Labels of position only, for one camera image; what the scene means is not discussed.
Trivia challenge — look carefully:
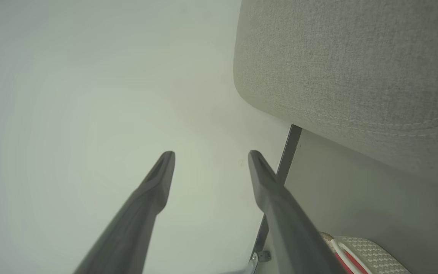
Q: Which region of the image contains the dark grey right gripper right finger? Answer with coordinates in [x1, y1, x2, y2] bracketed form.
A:
[248, 150, 347, 274]

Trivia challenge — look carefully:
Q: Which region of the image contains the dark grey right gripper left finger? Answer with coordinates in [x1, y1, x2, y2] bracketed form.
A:
[73, 151, 176, 274]

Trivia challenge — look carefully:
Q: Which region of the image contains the red garment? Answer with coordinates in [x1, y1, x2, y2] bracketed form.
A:
[331, 239, 373, 274]

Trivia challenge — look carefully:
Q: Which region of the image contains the grey fabric sofa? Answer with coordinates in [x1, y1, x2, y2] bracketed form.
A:
[233, 0, 438, 187]

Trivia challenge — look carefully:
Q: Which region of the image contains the white perforated laundry basket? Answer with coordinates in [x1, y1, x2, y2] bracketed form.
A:
[319, 231, 411, 274]

